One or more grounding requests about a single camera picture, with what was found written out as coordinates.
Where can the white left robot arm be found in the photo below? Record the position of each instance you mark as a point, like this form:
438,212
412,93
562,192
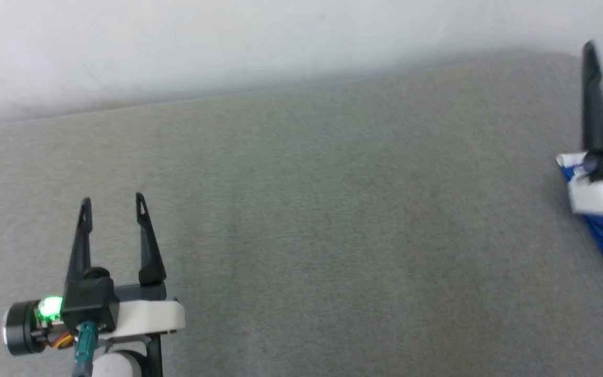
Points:
118,366

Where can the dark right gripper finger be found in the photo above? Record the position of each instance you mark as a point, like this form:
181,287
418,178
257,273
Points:
597,115

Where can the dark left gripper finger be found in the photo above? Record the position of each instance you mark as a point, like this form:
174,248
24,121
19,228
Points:
80,246
149,256

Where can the grey fabric sofa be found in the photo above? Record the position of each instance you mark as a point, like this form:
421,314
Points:
333,235

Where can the blue garment with white hem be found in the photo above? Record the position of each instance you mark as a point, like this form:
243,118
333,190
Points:
599,233

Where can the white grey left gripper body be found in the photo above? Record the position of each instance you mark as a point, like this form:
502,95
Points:
149,317

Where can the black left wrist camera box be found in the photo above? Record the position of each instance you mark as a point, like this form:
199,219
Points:
89,298

